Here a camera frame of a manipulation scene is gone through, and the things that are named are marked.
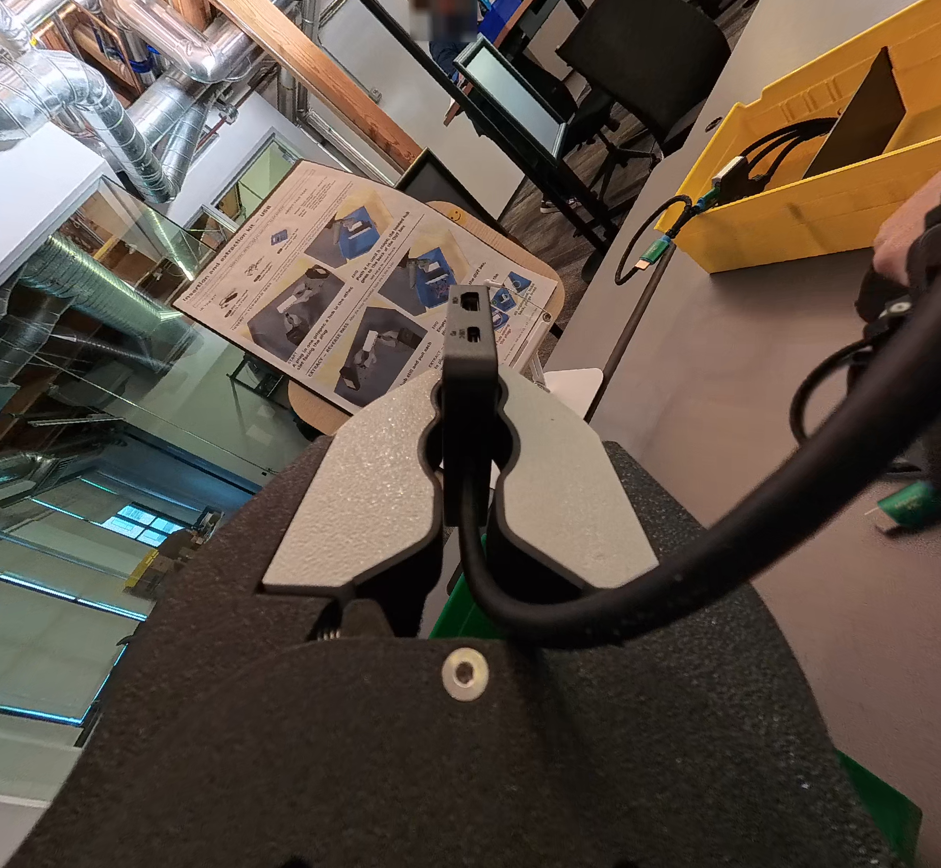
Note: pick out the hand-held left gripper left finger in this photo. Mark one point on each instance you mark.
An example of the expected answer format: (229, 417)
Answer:
(346, 516)

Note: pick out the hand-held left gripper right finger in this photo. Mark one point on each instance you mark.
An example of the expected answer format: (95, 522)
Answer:
(574, 501)

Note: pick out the yellow plastic bin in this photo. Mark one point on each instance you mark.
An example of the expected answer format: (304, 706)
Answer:
(824, 207)

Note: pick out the green plastic bin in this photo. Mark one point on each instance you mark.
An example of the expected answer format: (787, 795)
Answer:
(463, 611)

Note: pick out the black square hub lead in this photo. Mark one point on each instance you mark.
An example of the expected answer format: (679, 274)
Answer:
(794, 486)

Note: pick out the person's right hand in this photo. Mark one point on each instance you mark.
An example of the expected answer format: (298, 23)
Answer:
(909, 229)

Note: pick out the dark bin divider panel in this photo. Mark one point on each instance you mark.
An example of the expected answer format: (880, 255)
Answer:
(857, 119)

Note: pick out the instruction sheet on stand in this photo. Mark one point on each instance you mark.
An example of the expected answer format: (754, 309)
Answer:
(544, 273)

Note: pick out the printed instruction sheet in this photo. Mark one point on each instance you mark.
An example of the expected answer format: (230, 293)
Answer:
(353, 280)

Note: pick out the silver ventilation duct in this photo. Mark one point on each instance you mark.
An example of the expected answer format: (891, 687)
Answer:
(177, 31)
(88, 104)

